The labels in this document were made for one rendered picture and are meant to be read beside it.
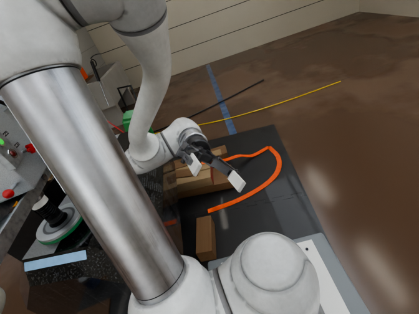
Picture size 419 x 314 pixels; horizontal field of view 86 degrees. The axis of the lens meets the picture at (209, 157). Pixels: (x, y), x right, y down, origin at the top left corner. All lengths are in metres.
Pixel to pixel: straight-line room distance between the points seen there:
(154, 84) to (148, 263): 0.36
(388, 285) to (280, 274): 1.31
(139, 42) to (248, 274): 0.43
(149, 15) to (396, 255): 1.73
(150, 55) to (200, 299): 0.44
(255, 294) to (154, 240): 0.19
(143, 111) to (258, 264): 0.43
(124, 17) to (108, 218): 0.29
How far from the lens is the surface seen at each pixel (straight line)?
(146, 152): 0.73
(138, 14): 0.40
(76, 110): 0.35
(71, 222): 1.22
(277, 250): 0.45
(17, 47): 0.35
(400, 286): 1.72
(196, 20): 5.99
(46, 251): 1.30
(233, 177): 0.61
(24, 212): 1.06
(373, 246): 1.81
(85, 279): 1.21
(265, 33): 6.33
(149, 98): 0.56
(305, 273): 0.45
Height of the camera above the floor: 1.52
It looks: 36 degrees down
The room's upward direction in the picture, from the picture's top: 21 degrees counter-clockwise
